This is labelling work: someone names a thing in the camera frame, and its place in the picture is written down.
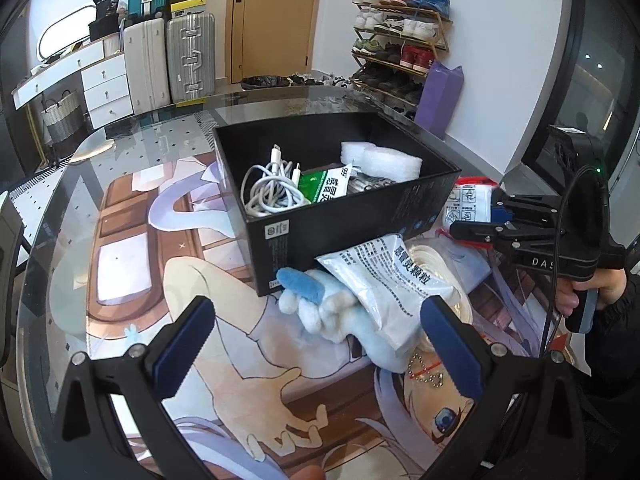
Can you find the white suitcase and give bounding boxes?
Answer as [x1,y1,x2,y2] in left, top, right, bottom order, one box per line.
[122,16,173,113]

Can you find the dark window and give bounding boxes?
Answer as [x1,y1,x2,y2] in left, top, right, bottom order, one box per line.
[520,0,640,221]

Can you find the silver suitcase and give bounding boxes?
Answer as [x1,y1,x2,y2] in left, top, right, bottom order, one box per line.
[165,11,217,104]

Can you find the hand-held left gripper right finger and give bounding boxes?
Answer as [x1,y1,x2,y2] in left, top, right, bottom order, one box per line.
[421,296,590,480]

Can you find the wooden door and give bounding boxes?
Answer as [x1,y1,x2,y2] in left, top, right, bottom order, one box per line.
[225,0,326,86]

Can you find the yellow black shoe box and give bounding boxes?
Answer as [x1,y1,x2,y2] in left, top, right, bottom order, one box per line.
[170,0,207,17]

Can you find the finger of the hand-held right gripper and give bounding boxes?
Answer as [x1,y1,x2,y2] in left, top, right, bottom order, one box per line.
[448,221,531,252]
[490,190,567,229]

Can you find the red white plastic bag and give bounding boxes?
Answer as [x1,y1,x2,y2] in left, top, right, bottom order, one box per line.
[442,176,501,228]

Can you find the woven laundry basket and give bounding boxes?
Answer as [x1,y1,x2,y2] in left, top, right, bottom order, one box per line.
[40,90,83,143]

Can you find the silver ball chain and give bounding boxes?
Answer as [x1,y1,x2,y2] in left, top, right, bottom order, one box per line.
[406,352,447,388]

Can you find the printed desk mat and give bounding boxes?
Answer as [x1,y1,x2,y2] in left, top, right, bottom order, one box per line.
[82,155,566,480]

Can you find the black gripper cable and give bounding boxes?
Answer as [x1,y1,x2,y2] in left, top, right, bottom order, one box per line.
[542,164,608,358]

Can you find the blue white plush toy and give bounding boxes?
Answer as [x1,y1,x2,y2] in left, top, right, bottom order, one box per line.
[275,266,416,373]

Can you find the oval mirror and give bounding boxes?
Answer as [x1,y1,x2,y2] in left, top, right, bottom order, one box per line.
[37,4,98,61]

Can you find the white dressing desk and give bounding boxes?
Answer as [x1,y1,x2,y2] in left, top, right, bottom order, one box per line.
[11,37,135,131]

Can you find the person's right forearm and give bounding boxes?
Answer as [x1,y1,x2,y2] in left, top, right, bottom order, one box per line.
[595,272,640,411]

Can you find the black bag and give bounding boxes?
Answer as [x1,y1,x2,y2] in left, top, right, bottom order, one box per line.
[89,0,123,41]

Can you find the wooden shoe rack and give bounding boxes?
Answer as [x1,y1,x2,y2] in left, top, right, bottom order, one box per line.
[350,0,453,111]

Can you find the rows of shoes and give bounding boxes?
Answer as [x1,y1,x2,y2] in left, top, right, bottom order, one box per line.
[350,0,451,108]

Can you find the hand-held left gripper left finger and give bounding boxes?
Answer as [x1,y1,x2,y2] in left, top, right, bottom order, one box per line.
[47,296,221,480]

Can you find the person's right hand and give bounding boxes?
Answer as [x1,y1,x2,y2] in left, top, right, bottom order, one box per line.
[556,269,628,318]

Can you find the white foam piece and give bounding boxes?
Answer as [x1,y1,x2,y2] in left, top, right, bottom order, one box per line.
[341,141,423,181]

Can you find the purple paper bag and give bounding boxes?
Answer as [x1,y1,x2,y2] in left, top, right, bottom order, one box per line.
[414,60,463,136]

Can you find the white green medicine packet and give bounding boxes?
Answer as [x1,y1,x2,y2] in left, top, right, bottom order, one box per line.
[299,162,358,206]
[315,232,468,353]

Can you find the shoes by door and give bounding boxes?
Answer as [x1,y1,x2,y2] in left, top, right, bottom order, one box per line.
[287,72,351,88]

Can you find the grey side cabinet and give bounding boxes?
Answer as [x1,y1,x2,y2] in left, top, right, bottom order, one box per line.
[0,191,25,366]

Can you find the black cardboard box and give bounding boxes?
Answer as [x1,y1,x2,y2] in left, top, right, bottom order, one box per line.
[212,111,462,298]

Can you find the white cable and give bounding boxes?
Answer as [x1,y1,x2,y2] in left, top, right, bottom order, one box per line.
[241,145,313,220]

